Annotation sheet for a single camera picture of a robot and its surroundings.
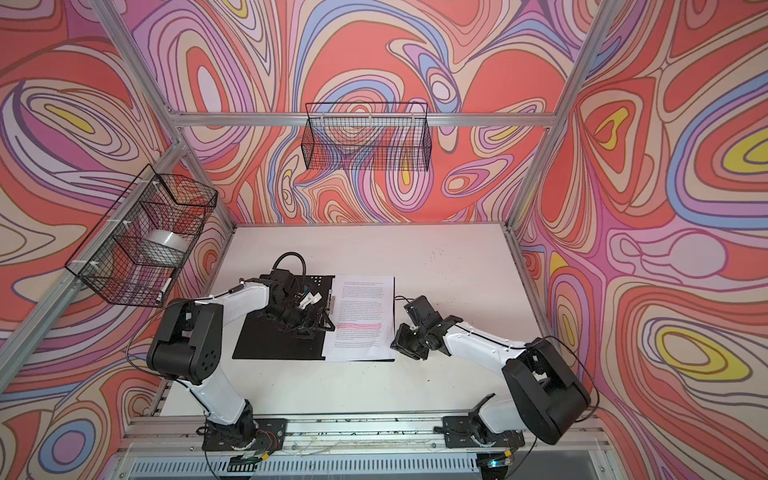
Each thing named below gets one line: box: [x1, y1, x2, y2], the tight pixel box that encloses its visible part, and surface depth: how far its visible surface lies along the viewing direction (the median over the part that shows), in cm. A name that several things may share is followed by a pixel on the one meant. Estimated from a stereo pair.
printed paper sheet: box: [322, 275, 395, 361], surface depth 93 cm
